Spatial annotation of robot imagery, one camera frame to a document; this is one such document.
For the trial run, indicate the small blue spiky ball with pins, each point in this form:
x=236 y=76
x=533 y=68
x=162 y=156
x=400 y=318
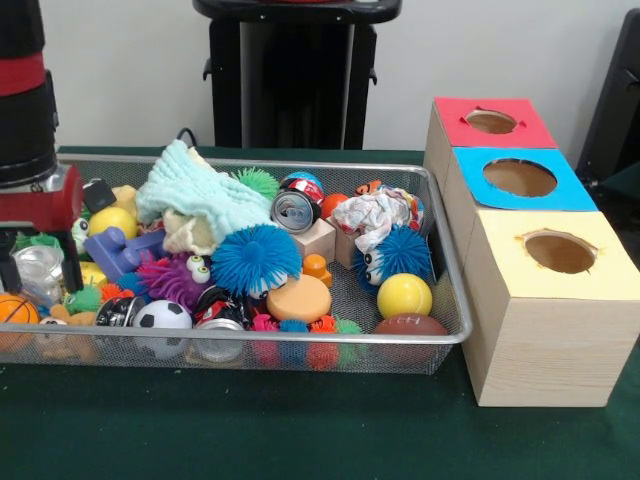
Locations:
x=400 y=255

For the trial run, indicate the shallow clear mesh bin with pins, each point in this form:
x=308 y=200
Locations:
x=250 y=336

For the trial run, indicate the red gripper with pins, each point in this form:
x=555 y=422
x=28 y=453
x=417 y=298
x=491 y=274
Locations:
x=35 y=210

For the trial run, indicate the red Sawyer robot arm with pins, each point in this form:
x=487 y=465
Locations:
x=25 y=140

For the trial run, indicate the large blue spiky ball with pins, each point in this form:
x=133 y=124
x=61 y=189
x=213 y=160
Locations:
x=255 y=255

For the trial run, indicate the green spiky toy with eyes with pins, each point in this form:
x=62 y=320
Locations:
x=45 y=240

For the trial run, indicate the light blue knitted cloth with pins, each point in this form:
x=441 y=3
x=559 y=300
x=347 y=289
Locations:
x=200 y=190

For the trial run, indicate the purple plastic block toy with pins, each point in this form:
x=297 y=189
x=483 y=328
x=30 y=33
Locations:
x=115 y=252

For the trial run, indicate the yellow ball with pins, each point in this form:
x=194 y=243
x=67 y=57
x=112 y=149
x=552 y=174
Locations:
x=405 y=296

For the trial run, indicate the black panel stand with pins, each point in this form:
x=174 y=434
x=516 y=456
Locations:
x=615 y=100

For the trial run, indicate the orange toy basketball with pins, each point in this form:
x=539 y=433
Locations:
x=17 y=310

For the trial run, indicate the black and white soccer ball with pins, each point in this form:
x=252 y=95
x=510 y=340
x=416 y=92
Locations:
x=160 y=315

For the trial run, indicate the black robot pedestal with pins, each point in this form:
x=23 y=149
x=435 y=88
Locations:
x=300 y=100

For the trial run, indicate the brown toy football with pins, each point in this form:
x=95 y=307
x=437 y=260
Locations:
x=410 y=326

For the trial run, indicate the dark green side table cloth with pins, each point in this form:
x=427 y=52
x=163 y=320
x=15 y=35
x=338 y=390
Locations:
x=625 y=180

